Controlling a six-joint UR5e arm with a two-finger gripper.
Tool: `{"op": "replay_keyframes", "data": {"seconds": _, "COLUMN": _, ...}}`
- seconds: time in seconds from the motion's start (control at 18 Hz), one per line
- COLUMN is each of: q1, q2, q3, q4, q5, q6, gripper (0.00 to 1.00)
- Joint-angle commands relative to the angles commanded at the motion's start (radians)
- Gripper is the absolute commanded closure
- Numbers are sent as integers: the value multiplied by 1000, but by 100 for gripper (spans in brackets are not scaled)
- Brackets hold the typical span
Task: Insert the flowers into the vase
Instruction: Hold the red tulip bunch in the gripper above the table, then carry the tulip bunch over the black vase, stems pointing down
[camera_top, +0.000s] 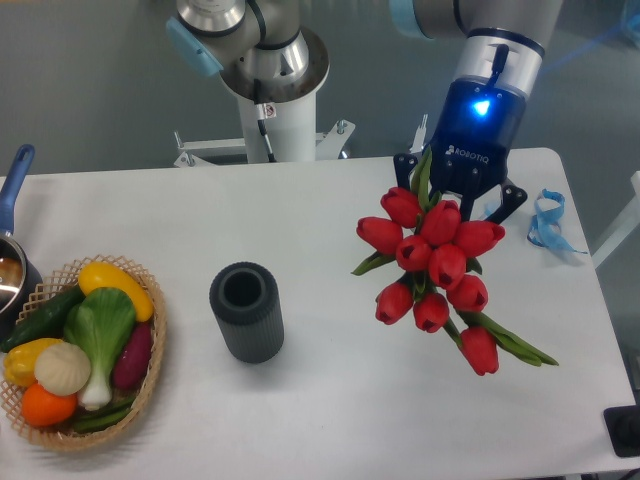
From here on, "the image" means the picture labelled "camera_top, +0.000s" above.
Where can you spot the purple sweet potato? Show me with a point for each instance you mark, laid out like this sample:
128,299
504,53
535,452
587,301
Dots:
132,364

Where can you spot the orange fruit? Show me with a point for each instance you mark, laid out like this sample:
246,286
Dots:
40,408

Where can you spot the yellow bell pepper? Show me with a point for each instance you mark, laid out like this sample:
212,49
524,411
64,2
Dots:
19,363

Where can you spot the blue handled saucepan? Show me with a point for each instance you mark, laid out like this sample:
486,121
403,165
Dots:
19,276

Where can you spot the green bok choy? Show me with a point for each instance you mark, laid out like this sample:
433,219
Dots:
100,326

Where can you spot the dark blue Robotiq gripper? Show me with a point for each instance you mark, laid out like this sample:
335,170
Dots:
481,115

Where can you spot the woven wicker basket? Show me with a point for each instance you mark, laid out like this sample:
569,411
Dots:
62,438

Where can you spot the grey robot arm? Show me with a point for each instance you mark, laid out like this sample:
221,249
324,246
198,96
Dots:
274,67

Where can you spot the dark grey ribbed vase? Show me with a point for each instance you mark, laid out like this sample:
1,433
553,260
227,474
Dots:
244,298

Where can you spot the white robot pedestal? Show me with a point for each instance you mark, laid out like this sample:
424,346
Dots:
272,132

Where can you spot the black device at edge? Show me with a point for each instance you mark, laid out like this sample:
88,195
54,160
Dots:
623,429

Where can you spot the dark green cucumber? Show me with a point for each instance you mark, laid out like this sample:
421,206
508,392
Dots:
46,321

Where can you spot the red tulip bouquet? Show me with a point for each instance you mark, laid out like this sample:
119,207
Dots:
437,250

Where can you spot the cream steamed bun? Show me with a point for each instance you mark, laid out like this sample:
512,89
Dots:
62,369

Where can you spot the white frame right edge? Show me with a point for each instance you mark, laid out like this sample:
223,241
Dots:
624,224

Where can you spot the green bean pods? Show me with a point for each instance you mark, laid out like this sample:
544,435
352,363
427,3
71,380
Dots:
103,418

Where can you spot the yellow squash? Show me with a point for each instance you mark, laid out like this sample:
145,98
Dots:
99,274

